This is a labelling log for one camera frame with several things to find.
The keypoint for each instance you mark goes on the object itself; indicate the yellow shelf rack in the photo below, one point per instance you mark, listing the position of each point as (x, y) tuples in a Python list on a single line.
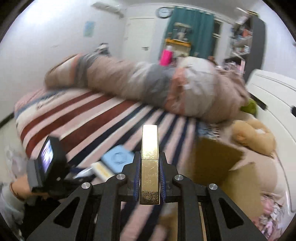
[(179, 48)]

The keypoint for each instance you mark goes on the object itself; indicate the gold rectangular bar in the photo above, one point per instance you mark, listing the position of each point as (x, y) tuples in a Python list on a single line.
[(149, 171)]

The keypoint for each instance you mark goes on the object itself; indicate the round black wall clock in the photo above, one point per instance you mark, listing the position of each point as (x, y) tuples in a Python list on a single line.
[(164, 12)]

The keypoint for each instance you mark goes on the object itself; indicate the tan plush bear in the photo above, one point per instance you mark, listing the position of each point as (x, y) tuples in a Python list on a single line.
[(254, 135)]

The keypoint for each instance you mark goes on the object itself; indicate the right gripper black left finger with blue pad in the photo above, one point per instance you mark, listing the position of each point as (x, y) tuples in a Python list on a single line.
[(91, 213)]

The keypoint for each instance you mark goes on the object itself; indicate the white bed headboard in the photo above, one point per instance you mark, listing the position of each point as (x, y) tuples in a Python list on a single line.
[(276, 93)]

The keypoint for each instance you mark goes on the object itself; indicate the pink ribbed bed sheet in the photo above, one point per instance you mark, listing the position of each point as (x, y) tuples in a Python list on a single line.
[(269, 172)]

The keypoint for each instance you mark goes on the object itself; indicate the rolled pink grey duvet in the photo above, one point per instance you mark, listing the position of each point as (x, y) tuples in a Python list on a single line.
[(193, 87)]

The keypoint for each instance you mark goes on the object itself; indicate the white yellow flat case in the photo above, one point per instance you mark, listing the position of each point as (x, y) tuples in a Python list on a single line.
[(101, 171)]

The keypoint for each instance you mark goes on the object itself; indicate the light blue square speaker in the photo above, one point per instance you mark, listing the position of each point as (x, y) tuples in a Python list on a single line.
[(116, 158)]

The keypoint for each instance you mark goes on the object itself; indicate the white small tube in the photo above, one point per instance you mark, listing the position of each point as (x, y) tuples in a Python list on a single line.
[(84, 173)]

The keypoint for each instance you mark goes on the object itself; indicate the magenta pink bag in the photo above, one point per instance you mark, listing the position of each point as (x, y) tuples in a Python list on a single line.
[(166, 57)]

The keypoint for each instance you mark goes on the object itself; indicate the person's left hand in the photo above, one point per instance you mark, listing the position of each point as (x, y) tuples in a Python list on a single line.
[(21, 190)]

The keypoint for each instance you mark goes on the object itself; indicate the striped plush blanket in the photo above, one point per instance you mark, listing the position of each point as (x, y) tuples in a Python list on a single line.
[(89, 124)]

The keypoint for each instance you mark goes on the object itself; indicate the green plush toy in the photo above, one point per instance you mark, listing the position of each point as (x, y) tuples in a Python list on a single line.
[(250, 108)]

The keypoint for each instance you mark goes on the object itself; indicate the white fleece sleeve forearm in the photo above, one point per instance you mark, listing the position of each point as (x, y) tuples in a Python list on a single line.
[(12, 209)]

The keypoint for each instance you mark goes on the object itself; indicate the blue wall poster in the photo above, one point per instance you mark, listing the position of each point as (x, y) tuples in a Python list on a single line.
[(89, 29)]

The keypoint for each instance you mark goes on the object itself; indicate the brown cardboard box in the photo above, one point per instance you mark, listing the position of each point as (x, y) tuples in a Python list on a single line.
[(213, 165)]

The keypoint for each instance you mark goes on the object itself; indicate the teal curtain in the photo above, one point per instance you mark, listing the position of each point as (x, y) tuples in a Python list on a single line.
[(200, 34)]

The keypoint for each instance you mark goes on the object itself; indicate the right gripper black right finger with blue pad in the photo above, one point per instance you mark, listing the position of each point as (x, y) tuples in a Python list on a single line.
[(204, 213)]

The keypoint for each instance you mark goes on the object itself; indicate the glass display case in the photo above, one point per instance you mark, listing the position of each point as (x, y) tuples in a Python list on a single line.
[(181, 32)]

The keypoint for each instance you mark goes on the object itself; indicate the white door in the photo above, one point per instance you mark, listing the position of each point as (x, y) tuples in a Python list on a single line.
[(138, 39)]

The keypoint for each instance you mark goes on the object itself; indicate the black white bookshelf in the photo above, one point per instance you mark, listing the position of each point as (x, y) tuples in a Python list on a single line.
[(247, 42)]

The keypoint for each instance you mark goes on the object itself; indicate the white wall air conditioner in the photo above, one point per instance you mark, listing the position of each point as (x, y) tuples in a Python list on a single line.
[(114, 9)]

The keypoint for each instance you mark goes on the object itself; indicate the pink plush toy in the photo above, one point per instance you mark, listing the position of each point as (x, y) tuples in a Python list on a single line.
[(269, 221)]

